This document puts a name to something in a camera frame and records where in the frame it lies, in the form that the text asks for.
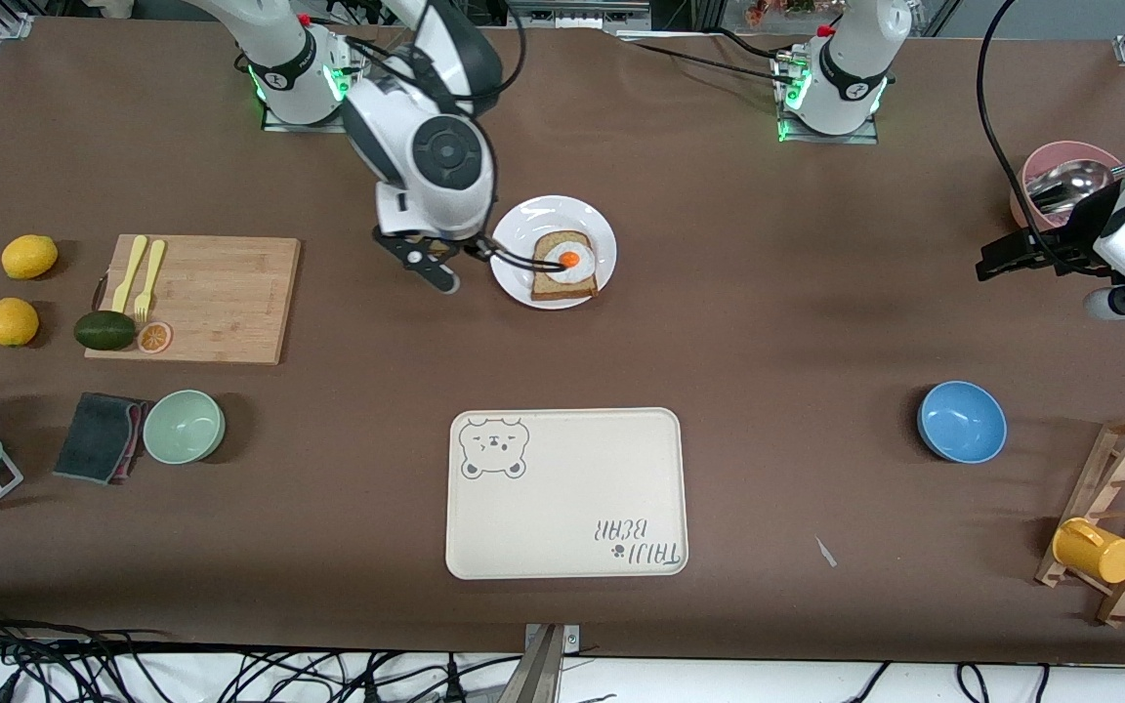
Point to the metal camera post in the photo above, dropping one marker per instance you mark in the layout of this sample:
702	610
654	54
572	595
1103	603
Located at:
543	674

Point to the yellow lemon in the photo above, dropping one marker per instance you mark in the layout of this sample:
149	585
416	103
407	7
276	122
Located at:
28	257
11	322

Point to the yellow plastic fork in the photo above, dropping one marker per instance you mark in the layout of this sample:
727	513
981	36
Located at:
154	264

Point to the metal scoop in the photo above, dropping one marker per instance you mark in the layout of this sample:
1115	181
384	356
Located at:
1075	184

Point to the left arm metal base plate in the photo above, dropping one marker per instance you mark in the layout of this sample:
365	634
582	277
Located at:
826	139

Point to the yellow plastic knife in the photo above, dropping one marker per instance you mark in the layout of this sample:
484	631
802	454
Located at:
130	273

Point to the cream bear print tray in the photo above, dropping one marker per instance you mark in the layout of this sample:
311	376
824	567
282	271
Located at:
562	498

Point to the small white scrap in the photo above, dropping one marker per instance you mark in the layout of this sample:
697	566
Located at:
826	553

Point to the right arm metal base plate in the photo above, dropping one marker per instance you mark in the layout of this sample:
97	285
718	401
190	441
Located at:
313	127

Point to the blue bowl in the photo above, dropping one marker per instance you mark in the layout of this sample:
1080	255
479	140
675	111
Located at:
961	422

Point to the orange slice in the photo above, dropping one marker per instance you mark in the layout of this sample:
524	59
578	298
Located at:
154	338

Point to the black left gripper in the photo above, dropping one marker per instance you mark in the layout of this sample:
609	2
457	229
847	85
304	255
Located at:
1068	243

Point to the colourful artificial flowers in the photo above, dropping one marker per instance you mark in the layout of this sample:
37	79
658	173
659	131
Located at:
777	10

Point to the wooden cup rack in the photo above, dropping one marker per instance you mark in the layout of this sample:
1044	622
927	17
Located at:
1096	498

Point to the dark grey folded cloth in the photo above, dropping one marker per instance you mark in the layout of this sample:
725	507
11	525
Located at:
94	439

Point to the mint green bowl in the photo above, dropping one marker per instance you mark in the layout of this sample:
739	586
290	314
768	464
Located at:
182	428

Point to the green avocado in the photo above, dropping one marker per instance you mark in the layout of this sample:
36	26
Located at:
104	330

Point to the fried egg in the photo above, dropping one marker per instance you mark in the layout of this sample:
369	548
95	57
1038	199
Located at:
577	275

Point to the bamboo cutting board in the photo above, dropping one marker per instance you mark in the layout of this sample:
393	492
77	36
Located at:
221	303

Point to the yellow mug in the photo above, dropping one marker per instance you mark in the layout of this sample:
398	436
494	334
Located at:
1100	555

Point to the grey equipment box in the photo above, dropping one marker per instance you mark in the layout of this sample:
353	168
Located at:
587	12

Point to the pink bowl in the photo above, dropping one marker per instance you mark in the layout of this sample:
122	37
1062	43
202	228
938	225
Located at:
1070	149

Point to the white round plate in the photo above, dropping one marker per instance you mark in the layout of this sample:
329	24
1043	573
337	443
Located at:
514	278

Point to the toast with fried egg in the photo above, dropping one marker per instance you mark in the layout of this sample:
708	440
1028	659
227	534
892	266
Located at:
562	293

